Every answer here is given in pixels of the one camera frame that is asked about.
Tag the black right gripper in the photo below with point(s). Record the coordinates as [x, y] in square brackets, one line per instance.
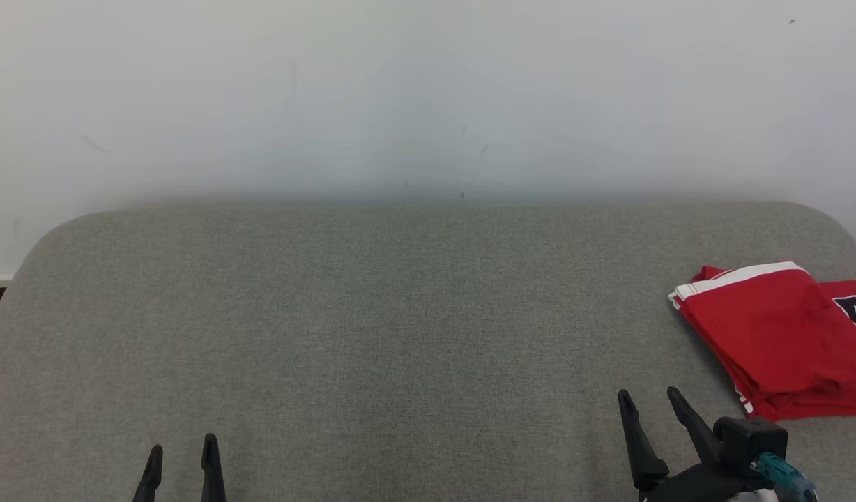
[700, 484]

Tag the red shorts with white stripe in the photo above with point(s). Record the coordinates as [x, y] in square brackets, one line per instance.
[769, 335]

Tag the red jersey with number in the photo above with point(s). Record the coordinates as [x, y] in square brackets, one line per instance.
[853, 310]

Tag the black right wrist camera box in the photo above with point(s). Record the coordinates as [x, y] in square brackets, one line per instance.
[748, 443]

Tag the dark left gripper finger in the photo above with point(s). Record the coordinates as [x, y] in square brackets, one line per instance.
[151, 477]
[213, 470]

